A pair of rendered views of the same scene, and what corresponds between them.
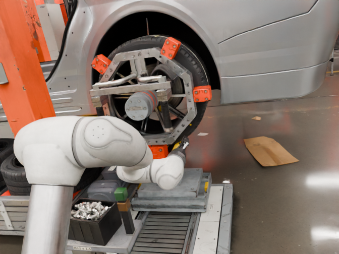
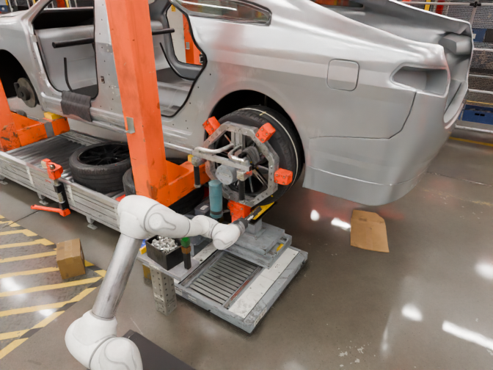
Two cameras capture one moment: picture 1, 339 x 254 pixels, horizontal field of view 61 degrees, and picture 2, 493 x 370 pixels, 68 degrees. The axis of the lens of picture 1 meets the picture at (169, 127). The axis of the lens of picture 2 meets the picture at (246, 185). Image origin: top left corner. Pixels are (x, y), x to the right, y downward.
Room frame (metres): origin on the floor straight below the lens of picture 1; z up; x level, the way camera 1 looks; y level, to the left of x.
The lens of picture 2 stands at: (-0.48, -0.54, 1.88)
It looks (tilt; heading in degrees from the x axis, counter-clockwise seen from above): 29 degrees down; 16
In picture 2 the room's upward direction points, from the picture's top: straight up
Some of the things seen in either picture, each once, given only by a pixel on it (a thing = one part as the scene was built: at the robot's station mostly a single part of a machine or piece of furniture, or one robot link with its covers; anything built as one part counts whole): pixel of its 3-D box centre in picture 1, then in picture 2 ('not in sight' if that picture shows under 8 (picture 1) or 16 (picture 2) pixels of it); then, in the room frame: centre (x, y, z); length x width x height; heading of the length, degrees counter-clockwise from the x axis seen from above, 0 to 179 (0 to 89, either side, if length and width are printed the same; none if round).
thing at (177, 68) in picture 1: (146, 99); (240, 165); (1.59, 0.10, 0.85); 0.54 x 0.07 x 0.54; 73
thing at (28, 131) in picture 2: not in sight; (38, 120); (2.32, 2.43, 0.69); 0.52 x 0.17 x 0.35; 163
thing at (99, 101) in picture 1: (100, 99); (199, 159); (1.44, 0.32, 0.93); 0.09 x 0.05 x 0.05; 163
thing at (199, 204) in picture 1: (173, 190); (252, 240); (1.75, 0.05, 0.13); 0.50 x 0.36 x 0.10; 73
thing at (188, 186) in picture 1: (168, 167); (252, 220); (1.75, 0.05, 0.32); 0.40 x 0.30 x 0.28; 73
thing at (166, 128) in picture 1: (166, 115); (241, 189); (1.31, 0.01, 0.83); 0.04 x 0.04 x 0.16
